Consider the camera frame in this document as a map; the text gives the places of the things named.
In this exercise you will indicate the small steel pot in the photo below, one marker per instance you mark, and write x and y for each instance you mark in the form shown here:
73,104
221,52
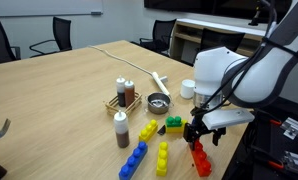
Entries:
158,103

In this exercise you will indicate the white ceramic mug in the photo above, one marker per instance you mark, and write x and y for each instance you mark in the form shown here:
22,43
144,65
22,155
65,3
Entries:
187,89

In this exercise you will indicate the long blue toy brick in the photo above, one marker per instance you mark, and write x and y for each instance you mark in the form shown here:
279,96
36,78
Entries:
128,169

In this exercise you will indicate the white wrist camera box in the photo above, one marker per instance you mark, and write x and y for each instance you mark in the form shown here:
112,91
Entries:
225,118

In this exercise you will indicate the red orange toy brick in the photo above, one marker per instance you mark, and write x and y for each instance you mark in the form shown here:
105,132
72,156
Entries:
202,165

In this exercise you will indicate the long yellow toy brick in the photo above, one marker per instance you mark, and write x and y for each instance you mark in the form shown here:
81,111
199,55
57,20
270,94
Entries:
162,159

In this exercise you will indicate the short yellow toy brick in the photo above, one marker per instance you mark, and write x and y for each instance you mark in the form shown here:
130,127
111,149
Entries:
148,131

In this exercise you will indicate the wooden sideboard cabinet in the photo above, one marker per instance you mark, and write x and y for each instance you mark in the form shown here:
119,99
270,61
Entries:
191,36

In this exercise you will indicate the dark sauce squeeze bottle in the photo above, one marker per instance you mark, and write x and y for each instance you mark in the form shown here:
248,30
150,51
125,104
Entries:
120,81

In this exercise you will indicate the white power strip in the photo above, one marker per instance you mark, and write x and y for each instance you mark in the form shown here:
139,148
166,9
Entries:
160,83

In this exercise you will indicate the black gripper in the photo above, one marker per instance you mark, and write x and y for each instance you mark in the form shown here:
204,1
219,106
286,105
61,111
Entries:
198,128

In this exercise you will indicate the green yellow toy train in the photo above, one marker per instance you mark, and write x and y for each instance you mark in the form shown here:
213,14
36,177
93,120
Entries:
172,125

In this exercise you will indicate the brown sauce squeeze bottle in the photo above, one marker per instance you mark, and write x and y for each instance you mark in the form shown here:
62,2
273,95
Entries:
129,93

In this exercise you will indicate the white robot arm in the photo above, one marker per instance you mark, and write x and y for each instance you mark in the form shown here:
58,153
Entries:
228,86

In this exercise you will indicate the standalone brown squeeze bottle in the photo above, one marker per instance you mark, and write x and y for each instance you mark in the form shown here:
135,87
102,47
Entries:
121,129

